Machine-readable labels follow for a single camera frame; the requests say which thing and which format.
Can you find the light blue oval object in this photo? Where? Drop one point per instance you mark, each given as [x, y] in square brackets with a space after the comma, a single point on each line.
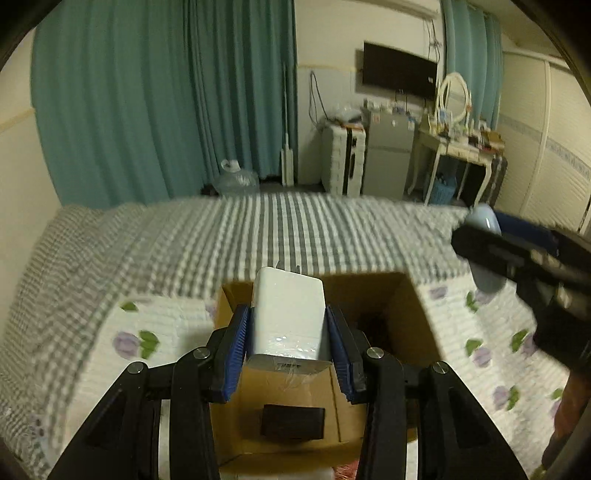
[485, 219]

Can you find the white framed oval mirror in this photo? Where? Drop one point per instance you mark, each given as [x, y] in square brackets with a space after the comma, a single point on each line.
[444, 94]

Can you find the white dressing table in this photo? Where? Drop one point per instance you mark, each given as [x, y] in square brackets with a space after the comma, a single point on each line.
[450, 147]

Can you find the white floral quilt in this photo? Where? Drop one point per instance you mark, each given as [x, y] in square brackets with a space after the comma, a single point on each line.
[480, 332]

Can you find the white suitcase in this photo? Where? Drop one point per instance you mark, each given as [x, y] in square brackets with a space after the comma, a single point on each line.
[339, 159]

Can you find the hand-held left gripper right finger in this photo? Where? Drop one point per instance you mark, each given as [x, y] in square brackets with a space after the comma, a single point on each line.
[340, 346]

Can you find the narrow teal curtain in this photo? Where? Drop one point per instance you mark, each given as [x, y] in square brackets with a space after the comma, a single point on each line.
[475, 60]

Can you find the wide teal curtain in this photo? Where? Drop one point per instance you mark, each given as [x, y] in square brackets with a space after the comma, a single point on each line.
[138, 101]

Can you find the white power adapter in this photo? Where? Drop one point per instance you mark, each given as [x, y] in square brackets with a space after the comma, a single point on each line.
[288, 318]

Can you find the cardboard box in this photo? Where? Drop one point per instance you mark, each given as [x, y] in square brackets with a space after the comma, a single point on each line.
[415, 314]

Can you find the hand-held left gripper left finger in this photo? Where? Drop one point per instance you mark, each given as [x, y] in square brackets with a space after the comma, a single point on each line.
[236, 344]

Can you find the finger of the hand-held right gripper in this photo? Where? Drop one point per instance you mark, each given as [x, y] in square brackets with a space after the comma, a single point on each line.
[489, 251]
[526, 230]

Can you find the clear plastic bag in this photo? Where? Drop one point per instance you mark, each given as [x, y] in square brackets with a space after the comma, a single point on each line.
[345, 113]

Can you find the person's right forearm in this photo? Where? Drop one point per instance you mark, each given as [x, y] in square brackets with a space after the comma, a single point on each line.
[565, 415]

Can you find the dark luggage case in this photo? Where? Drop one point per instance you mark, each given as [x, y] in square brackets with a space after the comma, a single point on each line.
[494, 180]

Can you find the grey checkered bed sheet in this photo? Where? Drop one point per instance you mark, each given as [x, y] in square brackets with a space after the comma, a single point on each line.
[161, 249]

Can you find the white mop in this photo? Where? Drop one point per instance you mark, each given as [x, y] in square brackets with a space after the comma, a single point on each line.
[287, 161]

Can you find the white wardrobe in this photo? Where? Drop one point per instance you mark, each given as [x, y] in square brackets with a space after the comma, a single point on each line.
[549, 147]

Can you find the black rectangular block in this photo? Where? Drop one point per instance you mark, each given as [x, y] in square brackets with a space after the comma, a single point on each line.
[292, 421]

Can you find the clear plastic water jug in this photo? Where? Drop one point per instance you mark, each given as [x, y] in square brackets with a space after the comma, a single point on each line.
[235, 180]

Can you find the grey mini fridge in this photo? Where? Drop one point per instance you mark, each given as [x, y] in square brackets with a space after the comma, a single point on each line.
[388, 157]

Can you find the blue plastic basket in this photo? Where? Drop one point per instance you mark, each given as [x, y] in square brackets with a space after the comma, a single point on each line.
[442, 189]

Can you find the black wall television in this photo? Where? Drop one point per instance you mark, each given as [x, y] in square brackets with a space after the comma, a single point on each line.
[399, 69]

